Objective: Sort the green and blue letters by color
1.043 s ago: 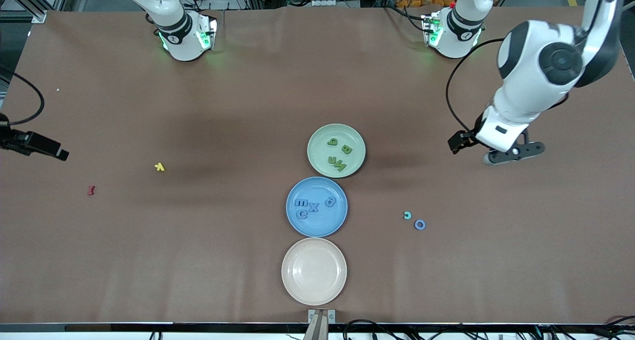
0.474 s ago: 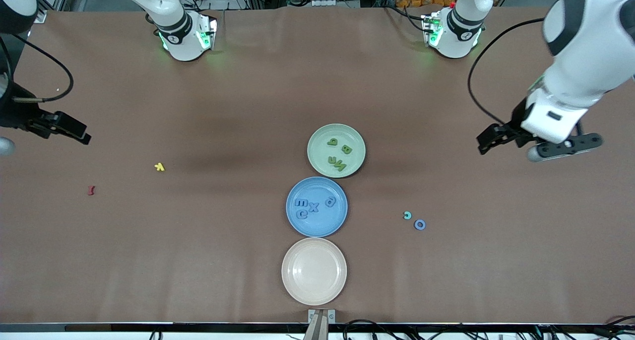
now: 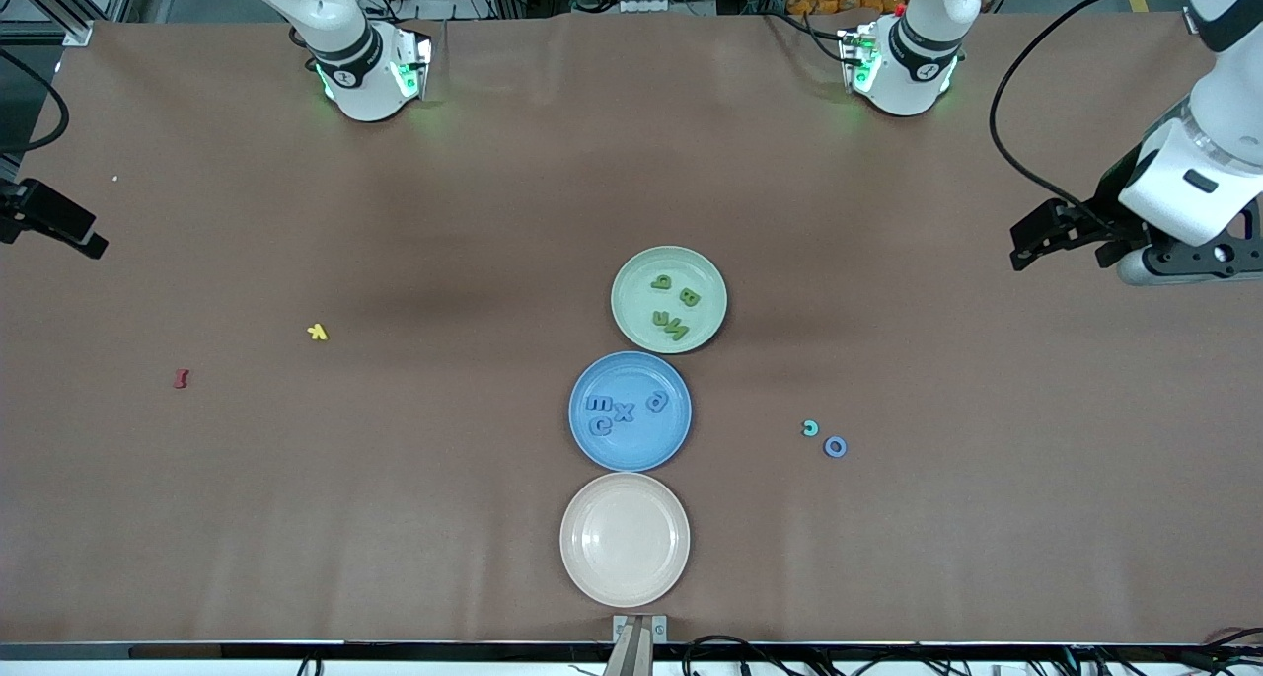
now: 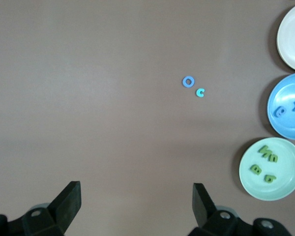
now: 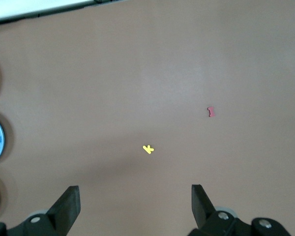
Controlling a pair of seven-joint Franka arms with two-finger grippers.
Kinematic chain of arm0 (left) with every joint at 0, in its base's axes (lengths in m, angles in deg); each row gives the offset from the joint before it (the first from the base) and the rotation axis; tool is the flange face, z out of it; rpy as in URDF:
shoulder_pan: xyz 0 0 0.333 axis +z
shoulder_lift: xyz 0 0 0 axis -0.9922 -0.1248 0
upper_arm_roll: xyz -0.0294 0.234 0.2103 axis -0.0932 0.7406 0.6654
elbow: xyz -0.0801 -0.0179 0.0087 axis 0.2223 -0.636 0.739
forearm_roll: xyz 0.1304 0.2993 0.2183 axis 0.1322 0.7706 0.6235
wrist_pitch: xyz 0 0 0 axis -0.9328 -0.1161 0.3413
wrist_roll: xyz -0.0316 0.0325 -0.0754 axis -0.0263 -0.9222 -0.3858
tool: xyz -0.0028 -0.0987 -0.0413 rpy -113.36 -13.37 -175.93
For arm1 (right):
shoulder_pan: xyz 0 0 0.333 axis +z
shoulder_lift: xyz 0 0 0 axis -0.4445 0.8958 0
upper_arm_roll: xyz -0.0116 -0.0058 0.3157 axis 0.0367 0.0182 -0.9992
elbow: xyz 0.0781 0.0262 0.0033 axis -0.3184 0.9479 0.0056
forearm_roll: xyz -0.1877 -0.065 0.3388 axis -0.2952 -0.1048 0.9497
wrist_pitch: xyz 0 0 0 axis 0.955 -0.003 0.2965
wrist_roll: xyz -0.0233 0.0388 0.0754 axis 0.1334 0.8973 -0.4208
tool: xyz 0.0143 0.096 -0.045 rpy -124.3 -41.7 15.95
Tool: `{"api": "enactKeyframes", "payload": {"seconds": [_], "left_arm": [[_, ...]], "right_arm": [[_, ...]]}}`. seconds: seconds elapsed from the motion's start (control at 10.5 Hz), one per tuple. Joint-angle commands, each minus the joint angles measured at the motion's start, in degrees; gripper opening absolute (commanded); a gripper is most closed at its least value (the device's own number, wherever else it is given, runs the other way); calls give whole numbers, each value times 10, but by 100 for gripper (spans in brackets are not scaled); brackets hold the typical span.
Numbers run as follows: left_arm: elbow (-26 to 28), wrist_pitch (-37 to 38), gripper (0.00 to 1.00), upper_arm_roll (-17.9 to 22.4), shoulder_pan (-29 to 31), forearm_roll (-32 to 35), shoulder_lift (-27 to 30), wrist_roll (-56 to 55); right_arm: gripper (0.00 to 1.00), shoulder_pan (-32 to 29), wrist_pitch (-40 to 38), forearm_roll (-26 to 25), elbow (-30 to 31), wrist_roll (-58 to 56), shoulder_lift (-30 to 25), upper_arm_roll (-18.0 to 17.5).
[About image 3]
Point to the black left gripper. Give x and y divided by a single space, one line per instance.
1107 205

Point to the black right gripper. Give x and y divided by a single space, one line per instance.
39 212

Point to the green foam letter B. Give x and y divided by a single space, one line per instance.
690 298

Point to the green foam letter M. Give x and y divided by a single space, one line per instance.
676 330

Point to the green foam letter q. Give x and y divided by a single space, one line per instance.
661 283

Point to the blue foam letter a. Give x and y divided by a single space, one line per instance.
656 400

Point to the blue foam letter X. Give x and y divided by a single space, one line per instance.
624 413

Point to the blue foam letter E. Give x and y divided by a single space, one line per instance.
592 425
598 403

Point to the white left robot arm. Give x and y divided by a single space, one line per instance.
918 74

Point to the yellow foam letter K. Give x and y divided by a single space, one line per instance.
317 332

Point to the blue foam letter O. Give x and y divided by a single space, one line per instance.
827 447

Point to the pale green plate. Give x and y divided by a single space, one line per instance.
636 296

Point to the brown table cover sheet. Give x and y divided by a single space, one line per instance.
493 212

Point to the blue plate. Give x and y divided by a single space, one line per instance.
641 449

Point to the beige plate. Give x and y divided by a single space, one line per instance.
625 540

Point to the aluminium frame profile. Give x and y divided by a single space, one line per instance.
77 31

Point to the black table edge rail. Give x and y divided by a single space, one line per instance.
395 649

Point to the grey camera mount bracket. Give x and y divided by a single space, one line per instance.
639 641

